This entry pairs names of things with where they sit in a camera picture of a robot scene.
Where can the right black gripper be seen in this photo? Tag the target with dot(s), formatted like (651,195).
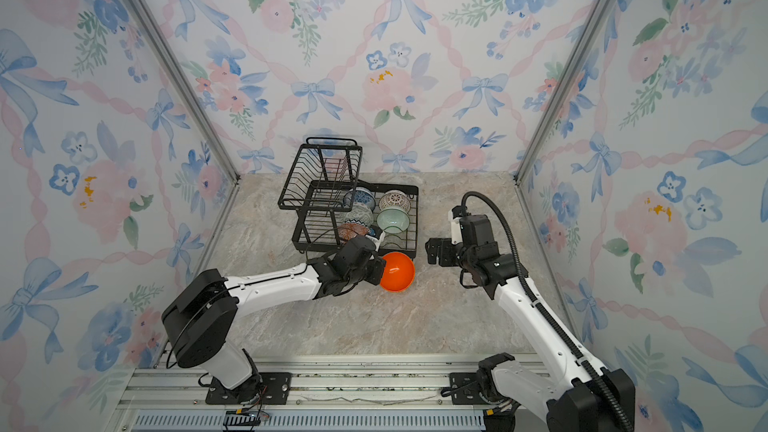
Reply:
(447,251)

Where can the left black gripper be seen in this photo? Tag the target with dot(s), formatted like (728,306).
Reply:
(372,261)

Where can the pink patterned bowl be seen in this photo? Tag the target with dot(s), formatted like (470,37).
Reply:
(350,230)

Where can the orange plastic bowl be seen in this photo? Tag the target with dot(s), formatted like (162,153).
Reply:
(398,273)

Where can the mint green lined bowl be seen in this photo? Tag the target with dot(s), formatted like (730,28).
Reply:
(393,221)

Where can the white brown lattice bowl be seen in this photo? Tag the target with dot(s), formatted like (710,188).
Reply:
(395,199)

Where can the blue floral bowl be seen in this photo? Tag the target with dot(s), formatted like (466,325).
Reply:
(359,195)

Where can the green patterned bowl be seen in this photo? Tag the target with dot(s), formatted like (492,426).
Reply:
(359,214)

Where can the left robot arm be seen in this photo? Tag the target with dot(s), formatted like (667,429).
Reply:
(198,321)

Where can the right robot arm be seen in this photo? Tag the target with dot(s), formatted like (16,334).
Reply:
(578,393)

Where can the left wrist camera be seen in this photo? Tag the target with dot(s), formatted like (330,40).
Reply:
(375,242)

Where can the black wire dish rack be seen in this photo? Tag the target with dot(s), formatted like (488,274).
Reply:
(333,203)

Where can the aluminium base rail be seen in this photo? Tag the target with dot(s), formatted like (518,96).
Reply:
(326,393)

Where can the left aluminium corner post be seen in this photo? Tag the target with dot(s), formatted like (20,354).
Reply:
(172,67)

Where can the aluminium corner post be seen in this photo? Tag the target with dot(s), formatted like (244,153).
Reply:
(172,67)
(572,68)

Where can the right aluminium corner post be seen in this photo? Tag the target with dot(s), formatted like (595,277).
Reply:
(572,68)

